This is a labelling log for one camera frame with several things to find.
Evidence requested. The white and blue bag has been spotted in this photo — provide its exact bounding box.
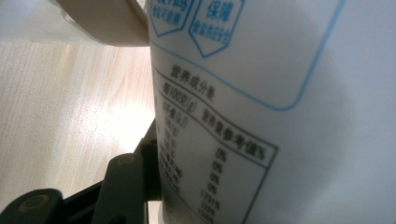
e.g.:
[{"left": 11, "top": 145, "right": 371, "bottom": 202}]
[{"left": 146, "top": 0, "right": 396, "bottom": 224}]

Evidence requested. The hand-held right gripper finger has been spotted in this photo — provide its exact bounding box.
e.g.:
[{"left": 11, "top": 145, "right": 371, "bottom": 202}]
[{"left": 134, "top": 119, "right": 163, "bottom": 201}]

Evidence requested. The clear glass pitcher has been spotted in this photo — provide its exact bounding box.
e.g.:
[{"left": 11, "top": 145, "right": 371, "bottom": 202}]
[{"left": 0, "top": 0, "right": 151, "bottom": 48}]

